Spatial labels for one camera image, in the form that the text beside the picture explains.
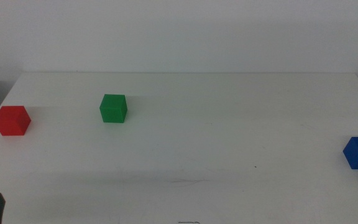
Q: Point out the red cube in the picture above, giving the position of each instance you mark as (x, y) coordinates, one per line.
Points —
(11, 121)

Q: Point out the green cube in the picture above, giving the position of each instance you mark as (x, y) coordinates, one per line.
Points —
(113, 109)

